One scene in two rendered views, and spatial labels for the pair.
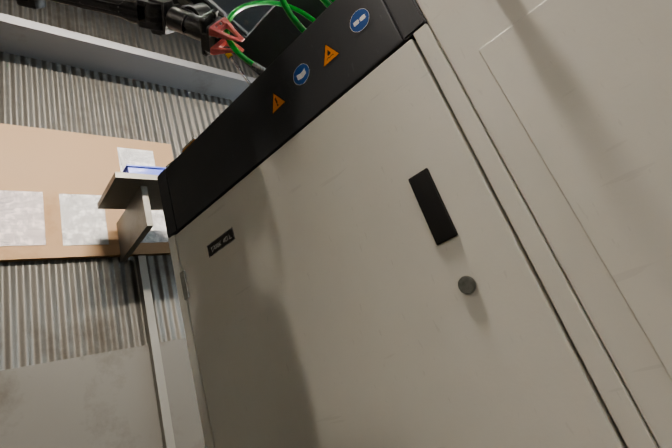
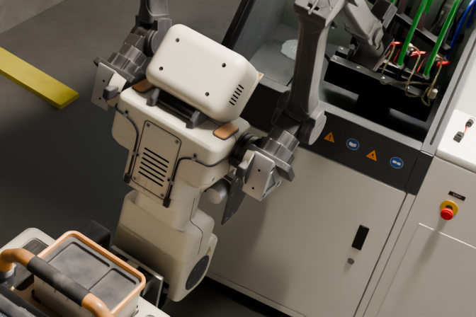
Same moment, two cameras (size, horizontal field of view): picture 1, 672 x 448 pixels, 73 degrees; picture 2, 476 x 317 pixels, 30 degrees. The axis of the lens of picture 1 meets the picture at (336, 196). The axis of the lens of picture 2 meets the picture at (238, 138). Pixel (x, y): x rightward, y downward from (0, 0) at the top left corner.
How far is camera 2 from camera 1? 260 cm
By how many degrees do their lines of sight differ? 65
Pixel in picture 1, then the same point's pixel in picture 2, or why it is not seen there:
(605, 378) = (365, 299)
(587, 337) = (370, 292)
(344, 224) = (322, 209)
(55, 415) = not seen: outside the picture
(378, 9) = (406, 170)
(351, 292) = (307, 226)
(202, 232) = not seen: hidden behind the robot
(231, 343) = not seen: hidden behind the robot
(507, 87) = (414, 240)
